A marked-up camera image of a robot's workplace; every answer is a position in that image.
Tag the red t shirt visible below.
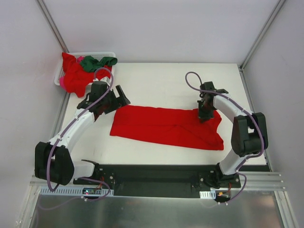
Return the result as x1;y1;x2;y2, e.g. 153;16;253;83
61;52;113;98
110;105;224;151

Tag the white plastic laundry basket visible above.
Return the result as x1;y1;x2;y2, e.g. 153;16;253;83
54;51;117;90

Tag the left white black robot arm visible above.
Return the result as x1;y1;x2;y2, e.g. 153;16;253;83
34;81;131;185

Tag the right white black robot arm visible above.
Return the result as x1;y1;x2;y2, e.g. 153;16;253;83
198;82;268;189

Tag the red t shirt in basket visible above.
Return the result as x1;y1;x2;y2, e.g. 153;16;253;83
61;52;113;98

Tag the green t shirt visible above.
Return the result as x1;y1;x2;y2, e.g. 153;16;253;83
80;56;118;73

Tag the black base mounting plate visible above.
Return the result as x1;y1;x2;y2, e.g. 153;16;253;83
73;164;241;198

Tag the right white slotted cable duct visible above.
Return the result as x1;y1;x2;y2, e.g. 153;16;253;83
199;190;216;200

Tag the white slotted cable duct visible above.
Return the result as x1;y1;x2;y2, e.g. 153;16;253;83
40;187;114;197
199;190;216;200

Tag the left white slotted cable duct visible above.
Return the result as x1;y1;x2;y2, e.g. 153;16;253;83
40;187;114;197

